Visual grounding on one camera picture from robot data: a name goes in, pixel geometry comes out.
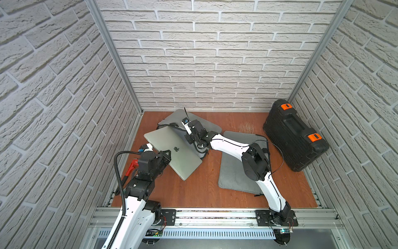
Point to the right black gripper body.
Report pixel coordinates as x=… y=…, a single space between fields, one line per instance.
x=190 y=138

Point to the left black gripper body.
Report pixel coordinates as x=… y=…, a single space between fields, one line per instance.
x=165 y=157

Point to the silver apple laptop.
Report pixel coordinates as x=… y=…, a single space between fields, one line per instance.
x=184 y=161

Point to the grey zippered laptop bag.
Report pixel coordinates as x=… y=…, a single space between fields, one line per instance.
x=174 y=121

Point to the grey laptop sleeve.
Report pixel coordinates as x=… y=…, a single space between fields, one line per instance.
x=232 y=175

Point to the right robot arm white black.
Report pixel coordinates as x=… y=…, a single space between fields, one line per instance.
x=256 y=165

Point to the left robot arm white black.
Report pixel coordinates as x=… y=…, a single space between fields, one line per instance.
x=137 y=213

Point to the black plastic tool case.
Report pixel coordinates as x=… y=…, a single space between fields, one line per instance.
x=299 y=143

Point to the red handled pliers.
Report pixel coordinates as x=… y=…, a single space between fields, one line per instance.
x=131 y=171

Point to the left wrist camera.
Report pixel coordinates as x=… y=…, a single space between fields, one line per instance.
x=145 y=148

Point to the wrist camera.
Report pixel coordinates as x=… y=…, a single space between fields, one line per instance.
x=192 y=126
x=145 y=148

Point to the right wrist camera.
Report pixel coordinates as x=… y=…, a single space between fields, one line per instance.
x=192 y=126

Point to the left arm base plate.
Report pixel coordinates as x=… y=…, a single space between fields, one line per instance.
x=165 y=217

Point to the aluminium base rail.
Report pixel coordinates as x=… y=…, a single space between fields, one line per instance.
x=311 y=218

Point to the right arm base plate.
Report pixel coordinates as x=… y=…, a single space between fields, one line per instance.
x=269 y=218

